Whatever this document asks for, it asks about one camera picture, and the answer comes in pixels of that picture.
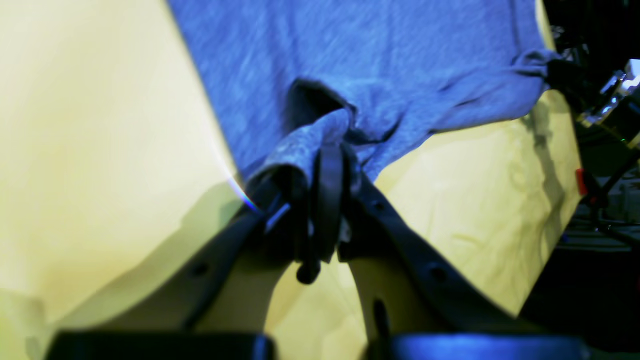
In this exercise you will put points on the grey long-sleeve shirt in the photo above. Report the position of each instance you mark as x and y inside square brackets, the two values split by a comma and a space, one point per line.
[286, 76]

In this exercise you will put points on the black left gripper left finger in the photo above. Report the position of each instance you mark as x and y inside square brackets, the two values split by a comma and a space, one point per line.
[222, 285]

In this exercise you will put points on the red black clamp right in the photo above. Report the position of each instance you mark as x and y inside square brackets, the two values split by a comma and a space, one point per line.
[592, 193]

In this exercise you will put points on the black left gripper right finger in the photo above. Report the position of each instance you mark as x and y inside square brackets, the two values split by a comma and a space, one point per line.
[405, 286]

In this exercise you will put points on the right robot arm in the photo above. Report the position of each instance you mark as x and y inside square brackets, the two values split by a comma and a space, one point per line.
[613, 106]

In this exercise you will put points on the yellow table cloth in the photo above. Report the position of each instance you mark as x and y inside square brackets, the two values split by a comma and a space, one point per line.
[114, 172]

